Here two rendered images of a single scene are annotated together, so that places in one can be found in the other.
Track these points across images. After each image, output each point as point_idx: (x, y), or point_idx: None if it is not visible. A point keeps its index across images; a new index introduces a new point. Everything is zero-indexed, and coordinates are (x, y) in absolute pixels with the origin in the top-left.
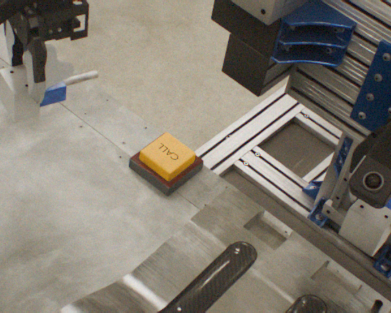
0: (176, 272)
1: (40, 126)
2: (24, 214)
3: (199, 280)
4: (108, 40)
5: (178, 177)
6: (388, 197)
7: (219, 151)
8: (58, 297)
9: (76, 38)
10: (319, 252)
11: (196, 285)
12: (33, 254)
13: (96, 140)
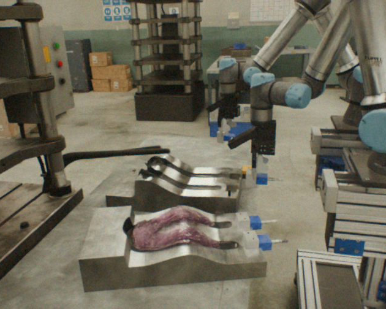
0: (203, 171)
1: (235, 159)
2: (207, 166)
3: (204, 174)
4: None
5: (245, 174)
6: (230, 143)
7: (351, 259)
8: None
9: (230, 118)
10: (238, 184)
11: (203, 175)
12: None
13: (242, 165)
